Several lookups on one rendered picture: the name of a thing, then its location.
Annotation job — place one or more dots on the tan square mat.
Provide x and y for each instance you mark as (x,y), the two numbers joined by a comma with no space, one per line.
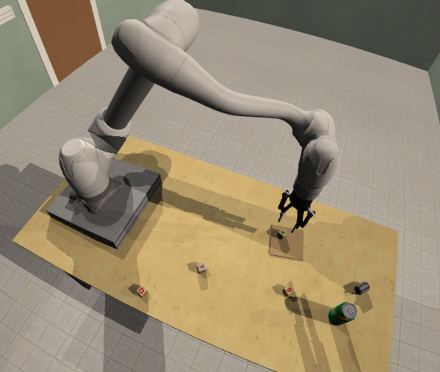
(291,246)

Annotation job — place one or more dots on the green and yellow drink can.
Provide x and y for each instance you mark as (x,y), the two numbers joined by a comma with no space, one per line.
(343,313)

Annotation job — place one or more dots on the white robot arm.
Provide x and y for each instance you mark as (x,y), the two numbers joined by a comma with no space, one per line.
(155,51)

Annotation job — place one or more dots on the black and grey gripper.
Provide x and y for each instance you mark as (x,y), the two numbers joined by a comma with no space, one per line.
(302,206)

